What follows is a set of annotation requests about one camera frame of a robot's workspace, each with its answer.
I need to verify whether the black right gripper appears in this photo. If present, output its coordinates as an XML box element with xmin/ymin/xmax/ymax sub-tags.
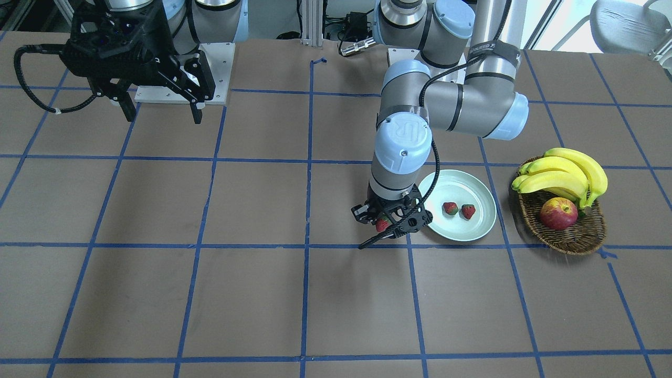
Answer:
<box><xmin>59</xmin><ymin>1</ymin><xmax>215</xmax><ymax>124</ymax></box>

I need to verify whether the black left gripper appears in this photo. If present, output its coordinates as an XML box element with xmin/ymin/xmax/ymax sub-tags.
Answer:
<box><xmin>351</xmin><ymin>191</ymin><xmax>434</xmax><ymax>250</ymax></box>

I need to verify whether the red strawberry green cap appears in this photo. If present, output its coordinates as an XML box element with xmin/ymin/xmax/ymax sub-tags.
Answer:
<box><xmin>460</xmin><ymin>204</ymin><xmax>477</xmax><ymax>220</ymax></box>

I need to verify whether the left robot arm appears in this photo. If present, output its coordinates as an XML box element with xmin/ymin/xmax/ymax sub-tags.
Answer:
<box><xmin>351</xmin><ymin>1</ymin><xmax>529</xmax><ymax>249</ymax></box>

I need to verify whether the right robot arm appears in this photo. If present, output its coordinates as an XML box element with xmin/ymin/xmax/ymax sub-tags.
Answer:
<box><xmin>59</xmin><ymin>1</ymin><xmax>249</xmax><ymax>124</ymax></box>

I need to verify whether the light green plate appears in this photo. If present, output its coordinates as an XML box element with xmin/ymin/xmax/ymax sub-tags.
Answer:
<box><xmin>418</xmin><ymin>169</ymin><xmax>498</xmax><ymax>242</ymax></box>

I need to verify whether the red apple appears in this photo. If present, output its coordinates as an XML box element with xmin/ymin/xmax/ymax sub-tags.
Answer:
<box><xmin>539</xmin><ymin>197</ymin><xmax>578</xmax><ymax>230</ymax></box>

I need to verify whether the yellow banana bunch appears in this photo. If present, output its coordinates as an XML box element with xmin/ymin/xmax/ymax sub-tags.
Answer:
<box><xmin>511</xmin><ymin>148</ymin><xmax>609</xmax><ymax>210</ymax></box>

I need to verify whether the wicker fruit basket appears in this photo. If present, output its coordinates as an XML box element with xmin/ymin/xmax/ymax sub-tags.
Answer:
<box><xmin>517</xmin><ymin>191</ymin><xmax>606</xmax><ymax>255</ymax></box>

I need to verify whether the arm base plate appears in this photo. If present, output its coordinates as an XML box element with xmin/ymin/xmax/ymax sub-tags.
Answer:
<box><xmin>388</xmin><ymin>48</ymin><xmax>466</xmax><ymax>84</ymax></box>
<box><xmin>134</xmin><ymin>43</ymin><xmax>236</xmax><ymax>106</ymax></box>

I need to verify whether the aluminium frame post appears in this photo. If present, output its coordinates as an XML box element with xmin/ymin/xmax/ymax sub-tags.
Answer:
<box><xmin>298</xmin><ymin>0</ymin><xmax>324</xmax><ymax>49</ymax></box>

